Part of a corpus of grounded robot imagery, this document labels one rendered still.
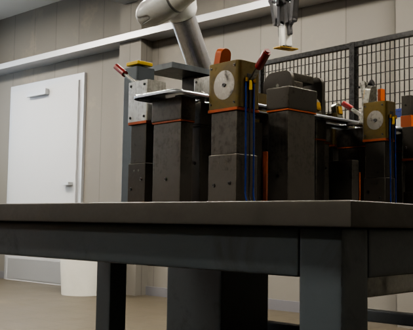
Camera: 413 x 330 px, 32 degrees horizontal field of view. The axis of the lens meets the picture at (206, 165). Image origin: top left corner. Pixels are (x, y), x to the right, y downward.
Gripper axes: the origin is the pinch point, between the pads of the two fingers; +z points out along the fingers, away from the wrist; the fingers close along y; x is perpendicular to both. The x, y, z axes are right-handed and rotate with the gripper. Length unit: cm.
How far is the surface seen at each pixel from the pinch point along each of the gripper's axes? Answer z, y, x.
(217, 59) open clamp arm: 17, 25, -50
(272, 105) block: 27.2, 24.7, -30.7
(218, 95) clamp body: 26, 28, -52
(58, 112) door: -41, -523, 189
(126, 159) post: 39, -24, -46
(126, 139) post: 33, -24, -46
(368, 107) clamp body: 24.7, 21.6, 13.5
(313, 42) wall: -64, -213, 244
